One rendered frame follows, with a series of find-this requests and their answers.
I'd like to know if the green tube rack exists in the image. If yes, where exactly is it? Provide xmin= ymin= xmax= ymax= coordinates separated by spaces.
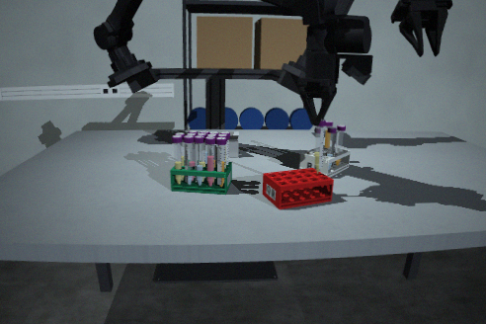
xmin=170 ymin=162 xmax=232 ymax=195

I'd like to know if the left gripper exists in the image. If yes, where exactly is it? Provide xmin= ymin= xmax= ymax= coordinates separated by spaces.
xmin=391 ymin=0 xmax=452 ymax=57

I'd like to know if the orange tube with purple cap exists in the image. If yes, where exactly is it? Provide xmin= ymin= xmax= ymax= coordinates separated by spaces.
xmin=324 ymin=121 xmax=333 ymax=148

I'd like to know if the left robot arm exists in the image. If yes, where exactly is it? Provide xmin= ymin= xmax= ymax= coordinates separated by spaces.
xmin=288 ymin=0 xmax=354 ymax=72

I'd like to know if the red tube rack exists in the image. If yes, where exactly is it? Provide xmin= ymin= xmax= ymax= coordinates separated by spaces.
xmin=263 ymin=168 xmax=334 ymax=209

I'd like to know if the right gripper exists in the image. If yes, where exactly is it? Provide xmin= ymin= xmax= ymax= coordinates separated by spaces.
xmin=298 ymin=50 xmax=338 ymax=125

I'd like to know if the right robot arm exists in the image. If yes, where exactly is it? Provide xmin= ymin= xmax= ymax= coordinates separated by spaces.
xmin=94 ymin=0 xmax=372 ymax=85

